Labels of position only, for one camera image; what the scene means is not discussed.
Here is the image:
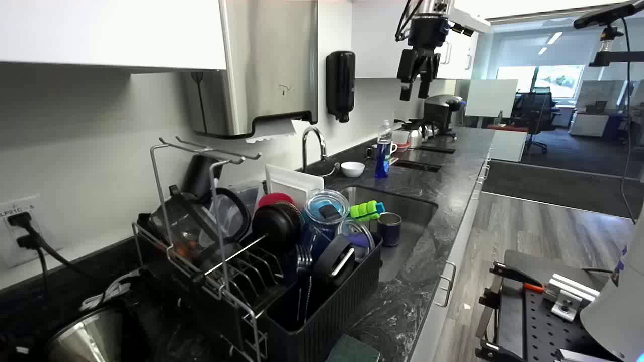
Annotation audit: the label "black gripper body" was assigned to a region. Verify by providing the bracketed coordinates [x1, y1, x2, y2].
[405, 14, 450, 56]

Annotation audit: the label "clear thermocup lid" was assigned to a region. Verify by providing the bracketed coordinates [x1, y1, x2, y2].
[300, 190, 349, 233]

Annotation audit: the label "stainless steel sink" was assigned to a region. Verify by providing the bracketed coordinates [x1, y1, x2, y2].
[313, 179, 438, 284]

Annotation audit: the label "red round lid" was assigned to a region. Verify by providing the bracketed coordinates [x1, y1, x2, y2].
[255, 191, 298, 212]

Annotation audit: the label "black rimmed round lid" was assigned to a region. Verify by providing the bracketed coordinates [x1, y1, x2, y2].
[209, 187, 253, 244]

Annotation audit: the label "black dish rack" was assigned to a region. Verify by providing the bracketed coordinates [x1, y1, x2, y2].
[131, 137, 385, 362]

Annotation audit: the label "black coffee machine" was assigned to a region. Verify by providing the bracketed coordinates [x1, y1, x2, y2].
[423, 93, 464, 142]

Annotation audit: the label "white board panel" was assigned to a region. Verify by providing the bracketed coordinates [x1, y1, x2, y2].
[463, 79, 518, 122]

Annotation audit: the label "blue dish soap bottle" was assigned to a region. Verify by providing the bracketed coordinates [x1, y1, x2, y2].
[371, 128, 399, 181]

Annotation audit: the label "black office chair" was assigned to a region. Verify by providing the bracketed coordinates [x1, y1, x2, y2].
[511, 88, 560, 158]

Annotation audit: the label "white bowl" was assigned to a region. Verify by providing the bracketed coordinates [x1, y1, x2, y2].
[338, 159, 367, 179]

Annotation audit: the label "chrome faucet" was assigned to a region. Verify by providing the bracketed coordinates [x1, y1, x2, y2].
[300, 128, 327, 173]

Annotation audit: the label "stainless paper towel dispenser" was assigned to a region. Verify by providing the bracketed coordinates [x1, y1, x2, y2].
[183, 0, 320, 140]

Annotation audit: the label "clear purple bottle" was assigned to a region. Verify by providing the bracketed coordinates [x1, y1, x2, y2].
[334, 218, 376, 260]

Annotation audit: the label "black tumbler cup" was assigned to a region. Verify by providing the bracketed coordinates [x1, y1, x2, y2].
[180, 156, 216, 200]

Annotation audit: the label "white lower cabinets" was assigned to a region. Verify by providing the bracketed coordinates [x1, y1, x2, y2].
[408, 159, 491, 362]

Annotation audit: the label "black perforated breadboard table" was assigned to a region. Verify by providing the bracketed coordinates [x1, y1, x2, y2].
[475, 249, 605, 362]

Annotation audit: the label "green sponge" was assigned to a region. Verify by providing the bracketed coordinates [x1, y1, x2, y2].
[325, 332, 383, 362]

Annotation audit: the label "white upper cabinet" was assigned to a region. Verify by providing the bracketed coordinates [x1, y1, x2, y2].
[0, 0, 230, 73]

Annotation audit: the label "black power plug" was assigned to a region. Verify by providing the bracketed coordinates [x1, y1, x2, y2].
[5, 210, 35, 229]
[16, 233, 42, 253]

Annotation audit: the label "black wall soap dispenser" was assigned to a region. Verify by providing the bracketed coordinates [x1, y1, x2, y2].
[325, 48, 357, 126]

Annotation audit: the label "black overhead camera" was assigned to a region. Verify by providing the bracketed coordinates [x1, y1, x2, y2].
[571, 0, 644, 68]

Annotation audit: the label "red handled tool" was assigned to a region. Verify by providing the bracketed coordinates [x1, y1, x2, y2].
[489, 262, 549, 297]

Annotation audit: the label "aluminium bracket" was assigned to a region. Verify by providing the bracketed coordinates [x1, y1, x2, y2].
[546, 271, 602, 323]

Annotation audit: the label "glass pitcher black handle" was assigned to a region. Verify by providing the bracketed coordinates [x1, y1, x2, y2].
[142, 187, 227, 269]

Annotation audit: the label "white wall outlet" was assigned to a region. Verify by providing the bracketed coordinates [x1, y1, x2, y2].
[0, 194, 45, 269]

